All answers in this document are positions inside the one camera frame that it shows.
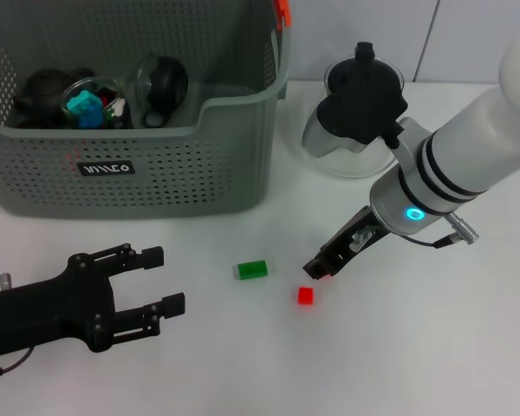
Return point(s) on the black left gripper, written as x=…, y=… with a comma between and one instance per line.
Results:
x=47, y=312

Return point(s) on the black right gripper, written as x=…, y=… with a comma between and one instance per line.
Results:
x=355, y=236

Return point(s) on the small red toy brick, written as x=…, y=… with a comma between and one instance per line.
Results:
x=327, y=276
x=305, y=295

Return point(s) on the blue square toy brick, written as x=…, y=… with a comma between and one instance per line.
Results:
x=91, y=120

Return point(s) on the white translucent toy brick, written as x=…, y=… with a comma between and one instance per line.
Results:
x=119, y=106

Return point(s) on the teal toy brick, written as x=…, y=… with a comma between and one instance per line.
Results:
x=82, y=103

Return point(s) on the glass teacup with black holder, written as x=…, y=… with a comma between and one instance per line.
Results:
x=164, y=84
x=69, y=93

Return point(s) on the grey perforated storage bin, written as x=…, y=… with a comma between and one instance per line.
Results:
x=199, y=173

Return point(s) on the clear glass teapot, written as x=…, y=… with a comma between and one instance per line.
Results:
x=355, y=168

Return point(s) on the black teapot lid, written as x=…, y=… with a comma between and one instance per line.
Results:
x=365, y=52

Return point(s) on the dark clay teapot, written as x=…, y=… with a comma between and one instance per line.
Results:
x=41, y=91

